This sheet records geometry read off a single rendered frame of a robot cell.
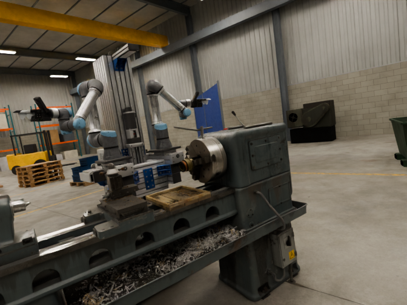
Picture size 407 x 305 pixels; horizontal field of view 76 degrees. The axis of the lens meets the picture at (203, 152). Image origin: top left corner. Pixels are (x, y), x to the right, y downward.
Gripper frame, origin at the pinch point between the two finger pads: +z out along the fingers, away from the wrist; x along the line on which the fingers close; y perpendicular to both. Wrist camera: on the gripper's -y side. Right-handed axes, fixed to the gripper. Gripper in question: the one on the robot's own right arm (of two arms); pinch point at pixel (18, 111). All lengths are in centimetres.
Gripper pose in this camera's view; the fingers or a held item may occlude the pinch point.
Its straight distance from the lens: 201.4
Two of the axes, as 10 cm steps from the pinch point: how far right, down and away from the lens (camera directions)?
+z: -4.5, 1.7, -8.8
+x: -8.9, -0.6, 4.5
